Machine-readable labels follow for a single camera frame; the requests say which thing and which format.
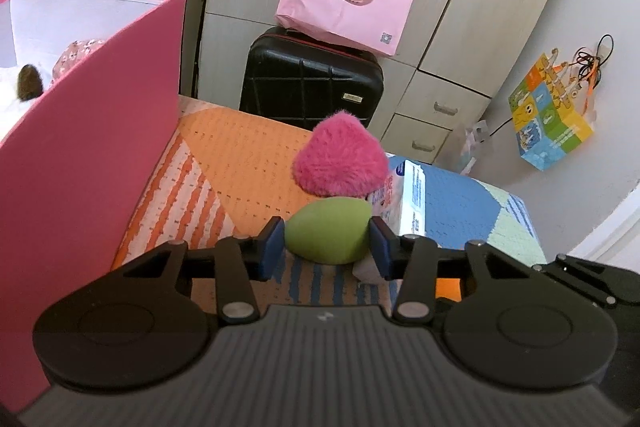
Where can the green egg-shaped sponge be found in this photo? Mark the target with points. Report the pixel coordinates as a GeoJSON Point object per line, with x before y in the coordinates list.
{"type": "Point", "coordinates": [325, 229]}

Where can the white and brown plush toy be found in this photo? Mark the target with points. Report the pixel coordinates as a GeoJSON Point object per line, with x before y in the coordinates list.
{"type": "Point", "coordinates": [10, 107]}

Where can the small clear hanging pouch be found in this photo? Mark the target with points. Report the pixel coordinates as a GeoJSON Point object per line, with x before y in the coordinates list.
{"type": "Point", "coordinates": [475, 142]}

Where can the colourful gift bag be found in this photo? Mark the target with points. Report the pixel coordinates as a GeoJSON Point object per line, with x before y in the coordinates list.
{"type": "Point", "coordinates": [545, 122]}

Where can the pink storage box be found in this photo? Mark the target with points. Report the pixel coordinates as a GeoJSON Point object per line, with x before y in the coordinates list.
{"type": "Point", "coordinates": [90, 182]}

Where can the pink floral cloth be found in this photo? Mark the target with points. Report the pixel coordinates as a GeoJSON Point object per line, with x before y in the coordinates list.
{"type": "Point", "coordinates": [72, 57]}

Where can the pink fluffy heart cushion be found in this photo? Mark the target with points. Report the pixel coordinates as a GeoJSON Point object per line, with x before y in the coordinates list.
{"type": "Point", "coordinates": [340, 157]}

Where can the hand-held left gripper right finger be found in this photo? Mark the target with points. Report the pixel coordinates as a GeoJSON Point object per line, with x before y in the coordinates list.
{"type": "Point", "coordinates": [380, 248]}

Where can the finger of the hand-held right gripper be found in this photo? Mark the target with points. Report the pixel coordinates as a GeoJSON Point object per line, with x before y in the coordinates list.
{"type": "Point", "coordinates": [590, 282]}

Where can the beige wardrobe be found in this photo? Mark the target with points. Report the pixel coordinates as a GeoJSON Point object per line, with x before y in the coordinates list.
{"type": "Point", "coordinates": [450, 7]}

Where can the white and blue carton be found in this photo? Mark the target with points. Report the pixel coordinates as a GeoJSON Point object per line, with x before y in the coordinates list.
{"type": "Point", "coordinates": [412, 197]}

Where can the orange ball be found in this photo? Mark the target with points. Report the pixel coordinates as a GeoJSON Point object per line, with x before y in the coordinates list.
{"type": "Point", "coordinates": [447, 289]}

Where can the patterned bed blanket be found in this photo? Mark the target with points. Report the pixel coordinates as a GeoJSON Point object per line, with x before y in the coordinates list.
{"type": "Point", "coordinates": [240, 147]}

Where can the black suitcase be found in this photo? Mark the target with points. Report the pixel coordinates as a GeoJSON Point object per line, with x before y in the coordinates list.
{"type": "Point", "coordinates": [300, 77]}

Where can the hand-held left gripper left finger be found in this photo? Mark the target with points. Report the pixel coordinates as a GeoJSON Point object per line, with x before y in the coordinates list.
{"type": "Point", "coordinates": [274, 243]}

